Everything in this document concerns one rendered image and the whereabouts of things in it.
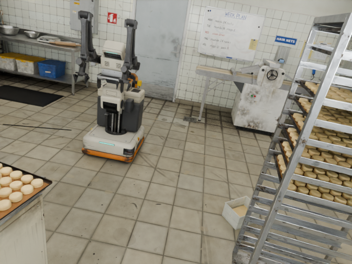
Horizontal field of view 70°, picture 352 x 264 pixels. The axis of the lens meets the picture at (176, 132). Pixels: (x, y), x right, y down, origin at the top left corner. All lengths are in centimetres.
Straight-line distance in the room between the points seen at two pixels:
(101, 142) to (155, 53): 290
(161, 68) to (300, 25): 277
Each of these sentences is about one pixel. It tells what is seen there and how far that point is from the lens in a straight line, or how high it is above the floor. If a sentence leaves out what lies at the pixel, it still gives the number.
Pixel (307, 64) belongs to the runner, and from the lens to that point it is 156.
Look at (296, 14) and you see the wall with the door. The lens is 555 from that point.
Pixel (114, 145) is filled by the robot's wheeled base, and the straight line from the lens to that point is 305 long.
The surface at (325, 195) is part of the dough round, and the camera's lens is 143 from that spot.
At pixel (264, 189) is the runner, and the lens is 182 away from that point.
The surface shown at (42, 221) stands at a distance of 152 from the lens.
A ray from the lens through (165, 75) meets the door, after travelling 552.
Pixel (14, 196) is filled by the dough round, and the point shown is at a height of 92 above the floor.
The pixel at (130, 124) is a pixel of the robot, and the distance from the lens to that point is 324.
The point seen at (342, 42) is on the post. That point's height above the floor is 172.
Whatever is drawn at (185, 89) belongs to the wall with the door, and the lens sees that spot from 550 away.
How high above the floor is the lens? 172
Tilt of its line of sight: 24 degrees down
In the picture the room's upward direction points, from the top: 10 degrees clockwise
